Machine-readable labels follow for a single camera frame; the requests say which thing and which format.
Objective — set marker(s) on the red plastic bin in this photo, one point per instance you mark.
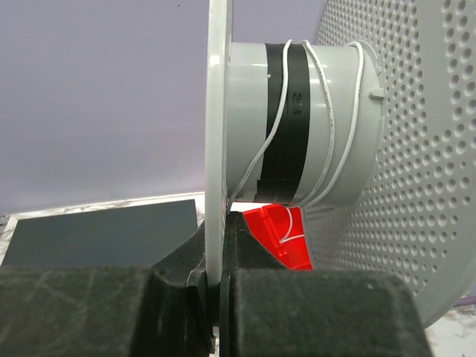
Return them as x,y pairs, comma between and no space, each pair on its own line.
287,237
262,228

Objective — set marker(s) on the right red plastic bin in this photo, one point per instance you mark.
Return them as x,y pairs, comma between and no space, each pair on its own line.
287,237

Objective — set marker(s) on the dark grey network switch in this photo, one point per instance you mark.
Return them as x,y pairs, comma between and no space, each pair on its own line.
138,235

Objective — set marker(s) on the grey perforated cable spool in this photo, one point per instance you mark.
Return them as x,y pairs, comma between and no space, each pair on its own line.
369,129

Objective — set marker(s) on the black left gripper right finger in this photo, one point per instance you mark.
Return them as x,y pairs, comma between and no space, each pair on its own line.
267,309

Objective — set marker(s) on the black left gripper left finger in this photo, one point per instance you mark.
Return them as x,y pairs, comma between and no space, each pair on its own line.
105,310

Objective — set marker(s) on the left red plastic bin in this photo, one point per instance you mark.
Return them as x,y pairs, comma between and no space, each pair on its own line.
262,228

